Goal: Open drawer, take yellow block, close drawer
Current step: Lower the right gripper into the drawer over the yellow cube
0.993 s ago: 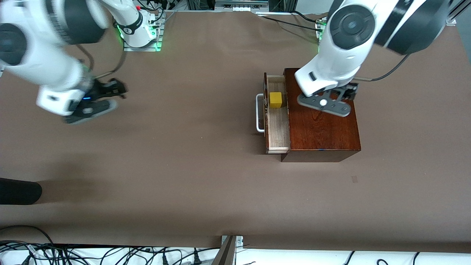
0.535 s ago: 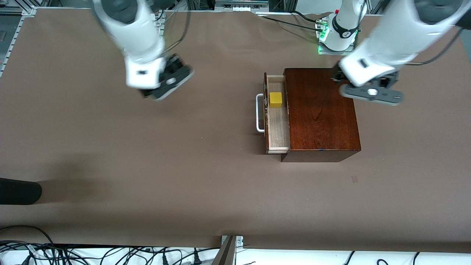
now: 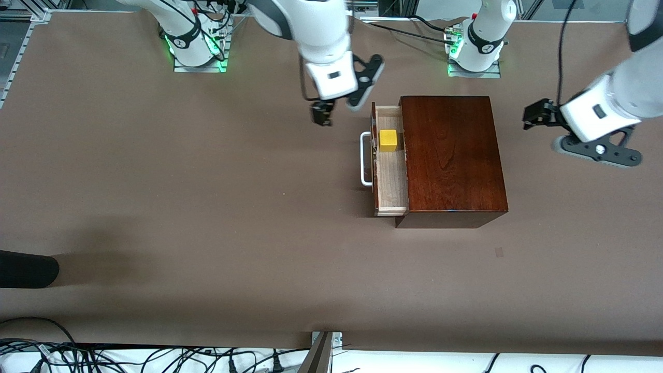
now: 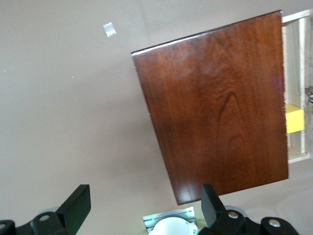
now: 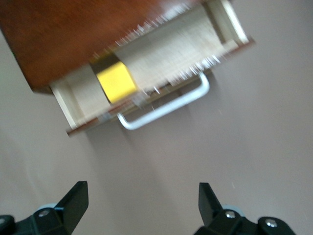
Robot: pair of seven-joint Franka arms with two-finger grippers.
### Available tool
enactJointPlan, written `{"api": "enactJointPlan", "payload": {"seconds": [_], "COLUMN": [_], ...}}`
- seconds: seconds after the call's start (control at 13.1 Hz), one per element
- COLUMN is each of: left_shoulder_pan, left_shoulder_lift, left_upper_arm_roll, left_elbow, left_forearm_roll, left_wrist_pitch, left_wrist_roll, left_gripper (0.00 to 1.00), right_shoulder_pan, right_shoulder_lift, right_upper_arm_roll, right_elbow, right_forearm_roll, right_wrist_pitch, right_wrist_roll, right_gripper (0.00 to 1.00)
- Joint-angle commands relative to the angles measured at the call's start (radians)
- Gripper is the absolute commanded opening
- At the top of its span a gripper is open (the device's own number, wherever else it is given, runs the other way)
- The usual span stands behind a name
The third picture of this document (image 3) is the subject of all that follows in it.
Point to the yellow cube block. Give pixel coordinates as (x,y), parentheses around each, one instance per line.
(388,140)

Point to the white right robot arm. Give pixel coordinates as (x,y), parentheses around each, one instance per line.
(311,26)

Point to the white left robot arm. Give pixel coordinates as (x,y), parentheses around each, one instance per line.
(487,31)

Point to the dark brown wooden cabinet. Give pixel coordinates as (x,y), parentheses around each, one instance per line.
(456,160)

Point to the brown table cover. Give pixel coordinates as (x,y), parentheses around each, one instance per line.
(207,207)

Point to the black cylinder object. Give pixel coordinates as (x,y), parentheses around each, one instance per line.
(26,269)

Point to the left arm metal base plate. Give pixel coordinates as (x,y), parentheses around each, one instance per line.
(474,74)

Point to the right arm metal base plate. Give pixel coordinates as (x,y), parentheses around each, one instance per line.
(199,69)

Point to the metal table edge bracket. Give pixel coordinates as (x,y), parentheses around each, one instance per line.
(321,352)

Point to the silver diagonal frame rail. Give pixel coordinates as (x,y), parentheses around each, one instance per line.
(20,52)

